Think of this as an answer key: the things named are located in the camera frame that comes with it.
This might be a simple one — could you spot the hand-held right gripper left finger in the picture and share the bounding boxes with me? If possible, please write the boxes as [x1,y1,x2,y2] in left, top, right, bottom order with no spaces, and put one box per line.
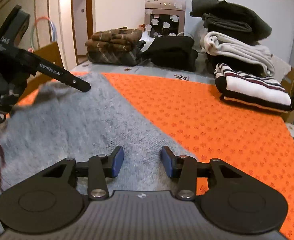
[39,145,124,201]

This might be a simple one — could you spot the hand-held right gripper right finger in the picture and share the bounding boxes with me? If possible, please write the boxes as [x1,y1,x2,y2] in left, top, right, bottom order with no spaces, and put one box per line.
[161,145,240,201]

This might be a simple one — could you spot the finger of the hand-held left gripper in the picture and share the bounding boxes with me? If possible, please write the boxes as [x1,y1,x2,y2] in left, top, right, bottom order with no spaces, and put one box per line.
[24,51,91,93]

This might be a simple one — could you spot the grey knitted sweater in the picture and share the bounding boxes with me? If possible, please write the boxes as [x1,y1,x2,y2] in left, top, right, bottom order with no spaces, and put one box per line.
[0,72,198,233]

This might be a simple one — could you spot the wooden chair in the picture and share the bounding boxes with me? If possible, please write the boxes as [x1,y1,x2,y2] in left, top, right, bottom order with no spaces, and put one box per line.
[280,66,294,125]
[19,41,65,100]

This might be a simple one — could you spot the multicoloured hula hoop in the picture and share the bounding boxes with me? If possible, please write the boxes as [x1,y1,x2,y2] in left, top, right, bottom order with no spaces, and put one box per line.
[30,17,55,53]

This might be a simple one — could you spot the grey plaid folded garment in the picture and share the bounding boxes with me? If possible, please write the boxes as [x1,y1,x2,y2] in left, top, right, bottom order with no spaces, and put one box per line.
[86,47,144,66]

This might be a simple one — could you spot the orange flower-patterned mat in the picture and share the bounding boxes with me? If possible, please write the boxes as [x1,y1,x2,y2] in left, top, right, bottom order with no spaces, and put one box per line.
[16,71,294,240]

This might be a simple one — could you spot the brown patterned folded sweater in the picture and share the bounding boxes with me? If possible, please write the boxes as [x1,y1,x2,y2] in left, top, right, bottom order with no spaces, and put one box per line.
[85,29,144,53]

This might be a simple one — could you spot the pale printed tablecloth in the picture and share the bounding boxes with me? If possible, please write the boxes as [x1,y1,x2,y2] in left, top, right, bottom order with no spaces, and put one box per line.
[69,62,219,83]

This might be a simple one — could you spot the black folded garment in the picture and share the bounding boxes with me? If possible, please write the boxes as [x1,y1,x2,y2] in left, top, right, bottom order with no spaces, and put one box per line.
[206,54,266,77]
[140,35,199,72]

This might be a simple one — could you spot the white striped folded sweater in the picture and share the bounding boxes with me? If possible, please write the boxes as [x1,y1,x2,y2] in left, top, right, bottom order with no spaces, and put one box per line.
[214,63,293,113]

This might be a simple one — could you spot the pink water dispenser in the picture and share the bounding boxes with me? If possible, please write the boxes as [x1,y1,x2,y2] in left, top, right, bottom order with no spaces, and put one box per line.
[144,0,187,39]

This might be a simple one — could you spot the white folded garment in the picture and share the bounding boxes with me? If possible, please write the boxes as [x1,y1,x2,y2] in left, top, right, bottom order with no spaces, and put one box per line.
[203,31,276,78]

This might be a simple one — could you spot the dark grey folded pants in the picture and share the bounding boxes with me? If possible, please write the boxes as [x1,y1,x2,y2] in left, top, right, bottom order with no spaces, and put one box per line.
[202,13,253,39]

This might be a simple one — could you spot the white cardboard sheet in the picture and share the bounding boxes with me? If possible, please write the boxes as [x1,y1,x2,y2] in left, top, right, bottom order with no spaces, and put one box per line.
[270,55,293,78]

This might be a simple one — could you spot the dark olive folded garment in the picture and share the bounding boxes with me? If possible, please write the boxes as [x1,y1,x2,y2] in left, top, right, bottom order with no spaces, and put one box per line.
[190,0,273,46]

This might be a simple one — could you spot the brown wooden door frame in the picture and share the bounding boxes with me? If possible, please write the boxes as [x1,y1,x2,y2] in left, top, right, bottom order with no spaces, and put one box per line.
[70,0,95,58]

